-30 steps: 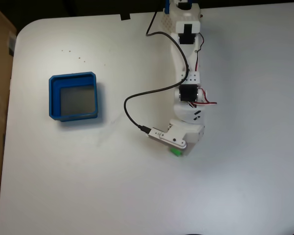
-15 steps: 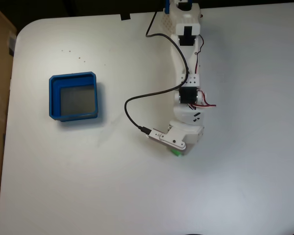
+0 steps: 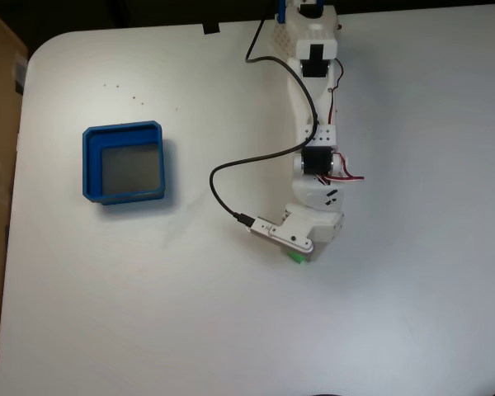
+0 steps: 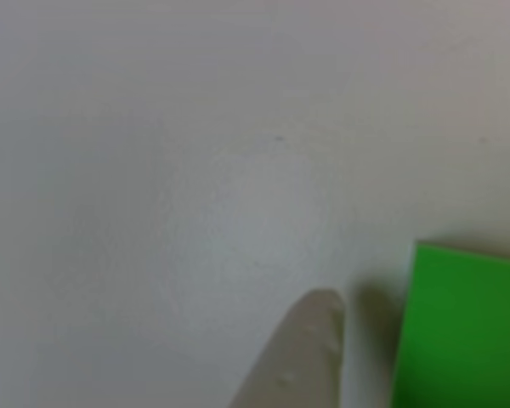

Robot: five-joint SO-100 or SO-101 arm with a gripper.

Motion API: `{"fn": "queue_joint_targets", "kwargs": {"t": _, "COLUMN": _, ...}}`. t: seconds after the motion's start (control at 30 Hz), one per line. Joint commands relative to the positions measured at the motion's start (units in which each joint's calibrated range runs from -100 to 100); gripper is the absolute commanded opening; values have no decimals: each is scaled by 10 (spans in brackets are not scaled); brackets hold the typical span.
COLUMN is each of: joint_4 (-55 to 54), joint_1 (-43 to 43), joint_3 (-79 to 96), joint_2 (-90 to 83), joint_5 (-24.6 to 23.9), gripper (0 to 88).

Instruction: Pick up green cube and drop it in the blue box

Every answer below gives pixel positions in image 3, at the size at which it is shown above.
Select blue square box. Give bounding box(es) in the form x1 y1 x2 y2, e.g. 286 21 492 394
81 120 167 206

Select silver bar camera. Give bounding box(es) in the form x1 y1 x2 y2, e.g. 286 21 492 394
247 216 315 263

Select red and white servo wires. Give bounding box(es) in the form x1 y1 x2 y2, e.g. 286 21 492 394
318 57 366 186

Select black camera cable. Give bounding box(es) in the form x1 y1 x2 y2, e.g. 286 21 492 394
209 18 319 228

